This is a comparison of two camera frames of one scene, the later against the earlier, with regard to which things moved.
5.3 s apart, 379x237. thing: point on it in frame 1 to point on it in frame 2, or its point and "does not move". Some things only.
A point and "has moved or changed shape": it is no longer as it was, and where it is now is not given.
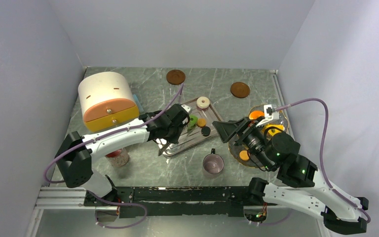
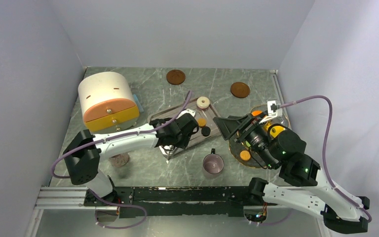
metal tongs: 163,149 has moved or changed shape
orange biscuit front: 244,155 does not move
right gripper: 226,130 does not move
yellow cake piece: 273,131 does not move
